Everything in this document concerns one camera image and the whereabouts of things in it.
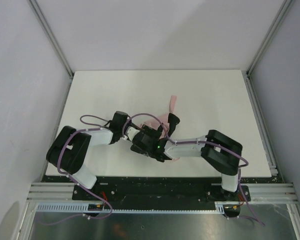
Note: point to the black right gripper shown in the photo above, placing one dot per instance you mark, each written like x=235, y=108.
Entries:
x=172, y=122

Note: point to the pink umbrella with black lining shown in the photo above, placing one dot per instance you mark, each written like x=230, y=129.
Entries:
x=159, y=154

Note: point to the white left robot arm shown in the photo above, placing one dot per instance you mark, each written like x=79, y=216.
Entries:
x=68, y=151

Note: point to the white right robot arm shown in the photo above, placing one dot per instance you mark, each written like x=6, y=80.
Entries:
x=220, y=151

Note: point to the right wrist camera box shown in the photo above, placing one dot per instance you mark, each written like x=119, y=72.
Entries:
x=130, y=133

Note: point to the black mounting base plate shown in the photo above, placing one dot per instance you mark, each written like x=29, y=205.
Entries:
x=160, y=192

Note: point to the white slotted cable duct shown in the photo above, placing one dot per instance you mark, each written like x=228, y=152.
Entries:
x=95, y=208

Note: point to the aluminium side rail right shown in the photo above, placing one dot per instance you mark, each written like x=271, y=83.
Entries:
x=270, y=156

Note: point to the aluminium frame post left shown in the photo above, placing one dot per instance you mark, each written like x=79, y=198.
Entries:
x=35, y=7

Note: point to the aluminium frame post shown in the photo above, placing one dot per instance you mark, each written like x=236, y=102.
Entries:
x=35, y=7
x=270, y=34

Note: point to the aluminium frame post right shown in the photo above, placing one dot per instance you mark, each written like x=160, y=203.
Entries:
x=270, y=34

